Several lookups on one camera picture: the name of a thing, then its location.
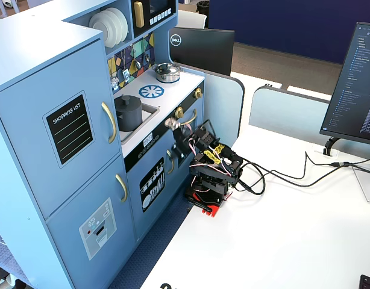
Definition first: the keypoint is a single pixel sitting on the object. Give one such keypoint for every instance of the silver toy strainer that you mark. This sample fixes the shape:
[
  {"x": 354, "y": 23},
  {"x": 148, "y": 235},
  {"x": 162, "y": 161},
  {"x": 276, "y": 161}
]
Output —
[{"x": 114, "y": 80}]

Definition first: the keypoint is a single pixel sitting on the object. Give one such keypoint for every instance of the monitor showing code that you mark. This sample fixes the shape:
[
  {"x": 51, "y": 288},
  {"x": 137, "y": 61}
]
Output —
[{"x": 353, "y": 90}]

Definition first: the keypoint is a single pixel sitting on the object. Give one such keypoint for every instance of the small silver metal part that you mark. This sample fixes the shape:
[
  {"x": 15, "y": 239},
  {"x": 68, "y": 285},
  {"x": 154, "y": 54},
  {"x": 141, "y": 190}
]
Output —
[{"x": 172, "y": 123}]

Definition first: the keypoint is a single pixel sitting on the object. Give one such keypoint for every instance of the silver toy ladle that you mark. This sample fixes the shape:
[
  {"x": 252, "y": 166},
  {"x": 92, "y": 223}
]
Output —
[{"x": 137, "y": 64}]

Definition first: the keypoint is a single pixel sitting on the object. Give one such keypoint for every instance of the silver slotted toy turner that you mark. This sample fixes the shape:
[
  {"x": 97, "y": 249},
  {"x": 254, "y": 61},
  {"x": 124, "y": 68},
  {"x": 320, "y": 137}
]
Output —
[{"x": 126, "y": 74}]

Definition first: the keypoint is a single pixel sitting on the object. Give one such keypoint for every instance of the gold stove knob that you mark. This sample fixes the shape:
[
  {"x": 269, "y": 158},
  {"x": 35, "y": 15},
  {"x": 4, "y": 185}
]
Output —
[
  {"x": 198, "y": 93},
  {"x": 179, "y": 112}
]

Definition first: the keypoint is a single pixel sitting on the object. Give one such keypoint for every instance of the white chair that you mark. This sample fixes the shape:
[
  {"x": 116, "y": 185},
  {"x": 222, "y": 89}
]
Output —
[{"x": 191, "y": 19}]

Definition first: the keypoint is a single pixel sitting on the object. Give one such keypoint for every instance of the blue wooden toy kitchen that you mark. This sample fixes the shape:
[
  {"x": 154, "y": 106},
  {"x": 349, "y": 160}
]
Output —
[{"x": 37, "y": 75}]

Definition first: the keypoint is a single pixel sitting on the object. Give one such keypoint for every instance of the dark blue office partition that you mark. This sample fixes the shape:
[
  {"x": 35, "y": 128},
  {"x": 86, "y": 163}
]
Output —
[{"x": 293, "y": 27}]

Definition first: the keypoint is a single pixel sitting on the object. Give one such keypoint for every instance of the black Dell monitor base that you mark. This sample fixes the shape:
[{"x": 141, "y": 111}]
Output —
[{"x": 203, "y": 51}]

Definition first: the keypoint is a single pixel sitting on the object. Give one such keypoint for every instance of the silver monitor stand base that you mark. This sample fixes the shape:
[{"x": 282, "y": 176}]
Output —
[{"x": 367, "y": 183}]

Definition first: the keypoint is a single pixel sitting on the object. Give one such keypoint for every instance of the dark gray cooking pot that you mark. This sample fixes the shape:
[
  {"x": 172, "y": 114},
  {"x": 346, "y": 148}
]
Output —
[{"x": 129, "y": 120}]

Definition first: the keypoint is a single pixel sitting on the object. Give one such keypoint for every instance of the clear glass pot lid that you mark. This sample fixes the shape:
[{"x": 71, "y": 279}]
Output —
[{"x": 165, "y": 68}]

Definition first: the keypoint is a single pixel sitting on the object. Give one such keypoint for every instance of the silver toy spoon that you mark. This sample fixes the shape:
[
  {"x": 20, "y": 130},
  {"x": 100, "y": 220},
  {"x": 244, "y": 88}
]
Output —
[{"x": 147, "y": 57}]

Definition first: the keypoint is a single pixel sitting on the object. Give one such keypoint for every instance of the red robot base clamp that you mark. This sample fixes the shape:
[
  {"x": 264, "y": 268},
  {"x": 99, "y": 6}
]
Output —
[{"x": 215, "y": 210}]

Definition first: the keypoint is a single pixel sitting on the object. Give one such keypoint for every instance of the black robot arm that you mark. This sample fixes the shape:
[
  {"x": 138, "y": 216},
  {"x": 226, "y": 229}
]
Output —
[{"x": 215, "y": 180}]

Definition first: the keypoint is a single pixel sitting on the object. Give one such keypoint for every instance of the light blue desk divider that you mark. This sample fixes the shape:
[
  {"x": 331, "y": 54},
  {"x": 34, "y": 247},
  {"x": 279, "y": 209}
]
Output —
[
  {"x": 224, "y": 105},
  {"x": 287, "y": 114}
]

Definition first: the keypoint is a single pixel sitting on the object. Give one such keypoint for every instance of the shiny steel pot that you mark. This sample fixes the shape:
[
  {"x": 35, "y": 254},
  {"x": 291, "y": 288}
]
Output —
[{"x": 168, "y": 79}]

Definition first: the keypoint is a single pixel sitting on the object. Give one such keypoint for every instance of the black keyboard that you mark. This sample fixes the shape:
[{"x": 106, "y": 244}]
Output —
[{"x": 368, "y": 283}]

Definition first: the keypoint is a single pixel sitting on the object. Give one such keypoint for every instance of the black trash bin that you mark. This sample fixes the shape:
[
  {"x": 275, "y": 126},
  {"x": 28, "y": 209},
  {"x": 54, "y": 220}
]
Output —
[{"x": 203, "y": 6}]

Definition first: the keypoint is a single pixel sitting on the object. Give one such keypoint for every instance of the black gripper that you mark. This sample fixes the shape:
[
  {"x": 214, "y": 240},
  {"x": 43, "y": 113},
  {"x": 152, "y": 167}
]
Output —
[{"x": 179, "y": 139}]

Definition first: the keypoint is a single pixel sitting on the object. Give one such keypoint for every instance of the dark gray pot lid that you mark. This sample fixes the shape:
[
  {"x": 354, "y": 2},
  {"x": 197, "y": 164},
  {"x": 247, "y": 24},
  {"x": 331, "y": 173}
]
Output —
[{"x": 134, "y": 104}]

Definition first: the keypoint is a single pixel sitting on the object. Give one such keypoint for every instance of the white toy plate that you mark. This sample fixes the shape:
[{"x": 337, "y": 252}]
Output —
[
  {"x": 116, "y": 25},
  {"x": 99, "y": 28},
  {"x": 126, "y": 24},
  {"x": 121, "y": 24}
]

